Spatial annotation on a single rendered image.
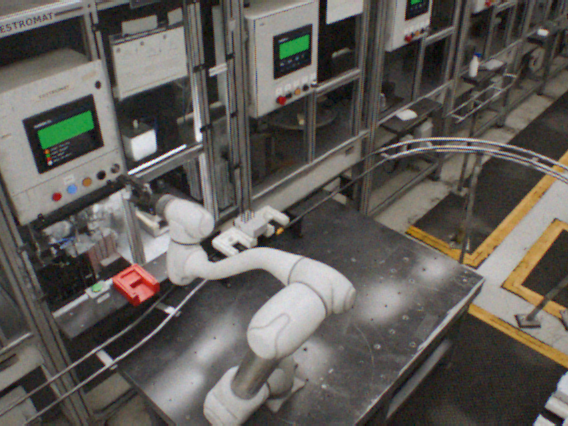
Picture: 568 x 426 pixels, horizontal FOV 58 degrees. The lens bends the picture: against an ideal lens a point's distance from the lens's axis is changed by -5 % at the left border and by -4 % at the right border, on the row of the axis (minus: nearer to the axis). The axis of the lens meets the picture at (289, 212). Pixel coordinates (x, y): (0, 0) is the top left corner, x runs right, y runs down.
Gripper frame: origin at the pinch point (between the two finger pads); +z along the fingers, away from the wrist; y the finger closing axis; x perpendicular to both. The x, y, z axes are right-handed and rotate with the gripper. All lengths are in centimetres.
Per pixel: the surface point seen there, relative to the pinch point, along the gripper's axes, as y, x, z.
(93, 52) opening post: 49, -8, 5
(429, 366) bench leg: -122, -68, -99
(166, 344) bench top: -68, 15, -14
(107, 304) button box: -38.6, 26.1, -1.6
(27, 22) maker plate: 66, 10, 7
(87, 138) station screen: 23.6, 5.5, 4.4
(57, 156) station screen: 23.1, 17.4, 5.8
